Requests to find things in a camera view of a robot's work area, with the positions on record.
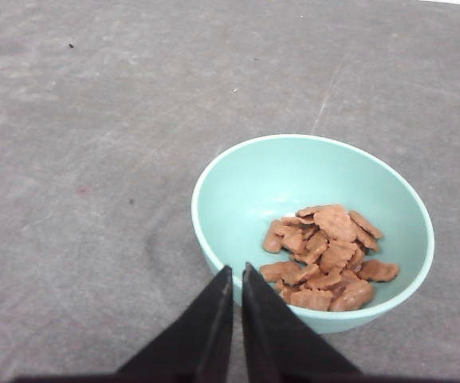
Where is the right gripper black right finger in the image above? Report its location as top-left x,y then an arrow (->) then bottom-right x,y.
242,263 -> 364,382

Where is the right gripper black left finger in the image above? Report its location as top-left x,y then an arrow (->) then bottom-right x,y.
117,266 -> 233,382

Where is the brown beef pieces pile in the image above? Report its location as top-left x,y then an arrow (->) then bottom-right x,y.
259,204 -> 399,312

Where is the mint green bowl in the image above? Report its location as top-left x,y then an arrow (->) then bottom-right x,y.
191,134 -> 434,334

